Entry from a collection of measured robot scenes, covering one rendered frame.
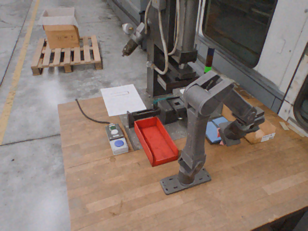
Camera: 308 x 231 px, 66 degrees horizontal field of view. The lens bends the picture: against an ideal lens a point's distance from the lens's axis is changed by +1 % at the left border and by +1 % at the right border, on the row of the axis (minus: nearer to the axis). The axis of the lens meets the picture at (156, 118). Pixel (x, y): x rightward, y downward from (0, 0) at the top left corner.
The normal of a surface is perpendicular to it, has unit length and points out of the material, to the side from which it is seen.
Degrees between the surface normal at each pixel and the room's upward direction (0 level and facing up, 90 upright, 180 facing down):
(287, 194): 0
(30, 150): 0
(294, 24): 90
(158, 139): 0
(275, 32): 90
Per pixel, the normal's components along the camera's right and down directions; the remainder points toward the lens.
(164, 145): 0.02, -0.79
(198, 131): 0.44, 0.56
